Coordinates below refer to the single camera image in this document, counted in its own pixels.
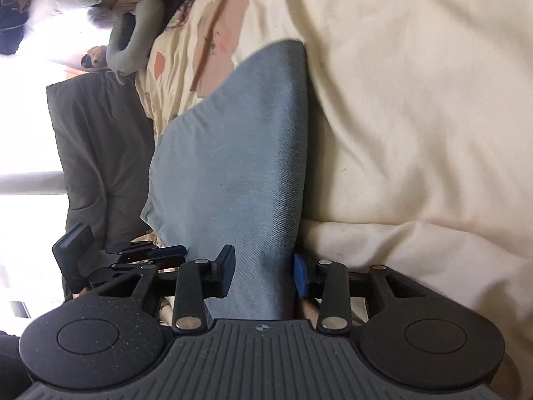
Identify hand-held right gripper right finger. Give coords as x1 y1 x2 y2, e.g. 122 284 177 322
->
293 250 423 336

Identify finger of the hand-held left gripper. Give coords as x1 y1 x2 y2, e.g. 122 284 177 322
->
106 239 188 269
52 223 109 294

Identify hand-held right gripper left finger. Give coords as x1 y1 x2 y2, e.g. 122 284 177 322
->
98 245 237 336

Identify light blue denim pants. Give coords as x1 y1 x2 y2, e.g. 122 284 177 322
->
139 39 311 321

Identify dark grey pillow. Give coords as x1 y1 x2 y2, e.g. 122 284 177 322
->
46 71 157 301

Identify brown teddy bear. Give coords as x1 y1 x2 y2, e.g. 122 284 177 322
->
80 45 110 69

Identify cream bear print bed sheet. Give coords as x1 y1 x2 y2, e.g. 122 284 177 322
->
133 0 533 384

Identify grey neck pillow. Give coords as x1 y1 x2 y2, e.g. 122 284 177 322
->
105 0 166 75

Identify colourful patterned cloth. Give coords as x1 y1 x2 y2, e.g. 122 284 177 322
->
164 0 198 30

